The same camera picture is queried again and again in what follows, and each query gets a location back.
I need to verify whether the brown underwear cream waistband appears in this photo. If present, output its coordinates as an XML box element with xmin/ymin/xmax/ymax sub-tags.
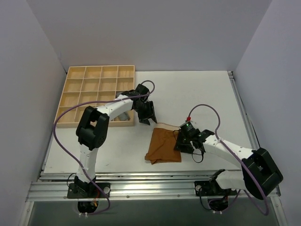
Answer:
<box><xmin>144</xmin><ymin>123</ymin><xmax>182</xmax><ymax>165</ymax></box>

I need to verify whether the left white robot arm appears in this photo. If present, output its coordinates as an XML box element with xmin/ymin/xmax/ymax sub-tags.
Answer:
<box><xmin>76</xmin><ymin>84</ymin><xmax>157</xmax><ymax>197</ymax></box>

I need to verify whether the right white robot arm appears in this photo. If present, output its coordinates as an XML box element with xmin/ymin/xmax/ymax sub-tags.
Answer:
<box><xmin>174</xmin><ymin>121</ymin><xmax>283</xmax><ymax>200</ymax></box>

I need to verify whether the grey rolled sock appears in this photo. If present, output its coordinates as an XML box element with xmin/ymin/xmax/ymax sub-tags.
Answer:
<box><xmin>118</xmin><ymin>112</ymin><xmax>131</xmax><ymax>121</ymax></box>

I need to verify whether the wooden compartment tray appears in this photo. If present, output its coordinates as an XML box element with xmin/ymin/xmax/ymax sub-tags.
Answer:
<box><xmin>55</xmin><ymin>65</ymin><xmax>135</xmax><ymax>128</ymax></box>

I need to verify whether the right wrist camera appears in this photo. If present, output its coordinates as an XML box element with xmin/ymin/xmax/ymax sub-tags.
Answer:
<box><xmin>180</xmin><ymin>116</ymin><xmax>200</xmax><ymax>137</ymax></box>

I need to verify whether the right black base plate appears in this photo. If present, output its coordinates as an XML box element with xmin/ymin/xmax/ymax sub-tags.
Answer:
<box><xmin>194</xmin><ymin>181</ymin><xmax>237</xmax><ymax>197</ymax></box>

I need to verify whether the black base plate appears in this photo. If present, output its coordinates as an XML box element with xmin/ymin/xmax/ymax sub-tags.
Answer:
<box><xmin>194</xmin><ymin>181</ymin><xmax>237</xmax><ymax>197</ymax></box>
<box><xmin>67</xmin><ymin>183</ymin><xmax>111</xmax><ymax>199</ymax></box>

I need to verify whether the aluminium rail frame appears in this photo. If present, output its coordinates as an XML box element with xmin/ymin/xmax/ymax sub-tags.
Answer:
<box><xmin>20</xmin><ymin>71</ymin><xmax>287</xmax><ymax>226</ymax></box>

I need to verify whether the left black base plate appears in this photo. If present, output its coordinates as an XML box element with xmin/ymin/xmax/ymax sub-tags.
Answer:
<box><xmin>67</xmin><ymin>183</ymin><xmax>111</xmax><ymax>199</ymax></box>

